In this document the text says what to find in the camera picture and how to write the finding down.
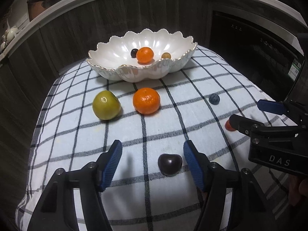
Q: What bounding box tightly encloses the red grape tomato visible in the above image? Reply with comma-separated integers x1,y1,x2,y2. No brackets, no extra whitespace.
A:
225,120,236,131

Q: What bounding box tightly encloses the blueberry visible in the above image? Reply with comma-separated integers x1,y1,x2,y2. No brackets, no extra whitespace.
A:
209,93,220,105

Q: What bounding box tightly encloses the orange mandarin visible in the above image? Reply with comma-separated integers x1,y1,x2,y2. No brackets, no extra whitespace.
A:
133,88,160,115
136,47,154,64

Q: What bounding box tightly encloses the right hand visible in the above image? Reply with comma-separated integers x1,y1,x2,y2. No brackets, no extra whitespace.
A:
288,175,308,206

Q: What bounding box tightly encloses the built-in dishwasher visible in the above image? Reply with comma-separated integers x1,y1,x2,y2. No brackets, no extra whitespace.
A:
209,11,304,101

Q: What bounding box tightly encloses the checkered white cloth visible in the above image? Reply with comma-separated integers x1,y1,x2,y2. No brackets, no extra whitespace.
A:
16,46,291,230

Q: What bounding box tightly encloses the green apple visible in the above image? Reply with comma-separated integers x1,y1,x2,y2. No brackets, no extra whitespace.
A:
92,90,121,121

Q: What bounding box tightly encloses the white scalloped ceramic bowl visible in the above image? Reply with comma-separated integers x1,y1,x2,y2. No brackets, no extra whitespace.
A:
87,29,197,83

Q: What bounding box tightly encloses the white teapot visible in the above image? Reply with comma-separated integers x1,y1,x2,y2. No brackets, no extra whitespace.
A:
5,20,19,43

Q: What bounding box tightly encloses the wooden cutting board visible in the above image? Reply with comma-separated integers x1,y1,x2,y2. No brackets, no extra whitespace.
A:
27,1,45,21

